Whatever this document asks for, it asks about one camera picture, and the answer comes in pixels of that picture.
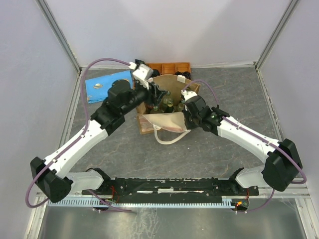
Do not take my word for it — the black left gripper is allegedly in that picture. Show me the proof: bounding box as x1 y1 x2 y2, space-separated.
121 80 168 115

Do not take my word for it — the green glass beverage bottle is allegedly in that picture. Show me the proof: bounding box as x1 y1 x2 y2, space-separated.
161 91 173 112

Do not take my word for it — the burlap canvas tote bag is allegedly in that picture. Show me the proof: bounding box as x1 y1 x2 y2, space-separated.
144 74 200 145

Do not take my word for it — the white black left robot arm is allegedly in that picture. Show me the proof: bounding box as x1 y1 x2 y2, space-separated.
30 80 166 203

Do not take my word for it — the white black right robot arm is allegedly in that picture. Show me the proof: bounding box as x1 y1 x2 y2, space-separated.
182 91 303 195

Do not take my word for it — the red-capped beverage bottle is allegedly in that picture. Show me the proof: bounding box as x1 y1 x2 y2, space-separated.
145 102 157 109

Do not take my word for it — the green soda water bottle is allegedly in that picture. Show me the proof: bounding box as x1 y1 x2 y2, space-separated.
176 100 185 112

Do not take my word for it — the orange wooden compartment tray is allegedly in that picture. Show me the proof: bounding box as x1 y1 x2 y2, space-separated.
147 62 191 77

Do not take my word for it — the dark patterned rolled sock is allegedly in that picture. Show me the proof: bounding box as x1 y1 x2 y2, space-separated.
135 59 147 65

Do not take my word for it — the dark yellow-patterned rolled sock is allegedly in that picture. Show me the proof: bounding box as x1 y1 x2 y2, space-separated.
175 71 192 80

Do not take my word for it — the blue space-print cloth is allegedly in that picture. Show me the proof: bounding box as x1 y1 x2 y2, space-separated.
85 70 133 104

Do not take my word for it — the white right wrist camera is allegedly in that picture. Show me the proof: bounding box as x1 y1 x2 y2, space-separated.
181 90 197 102

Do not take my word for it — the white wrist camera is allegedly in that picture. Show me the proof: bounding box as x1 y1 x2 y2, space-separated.
129 62 153 90
181 90 197 102

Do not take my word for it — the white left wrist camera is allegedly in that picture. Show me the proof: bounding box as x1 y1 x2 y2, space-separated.
129 62 153 90

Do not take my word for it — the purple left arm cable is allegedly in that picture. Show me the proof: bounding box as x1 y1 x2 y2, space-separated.
26 58 133 214

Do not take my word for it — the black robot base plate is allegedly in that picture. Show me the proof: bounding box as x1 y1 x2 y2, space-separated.
93 178 259 204

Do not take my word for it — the light blue cable duct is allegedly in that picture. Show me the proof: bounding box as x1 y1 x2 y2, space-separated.
47 196 237 207

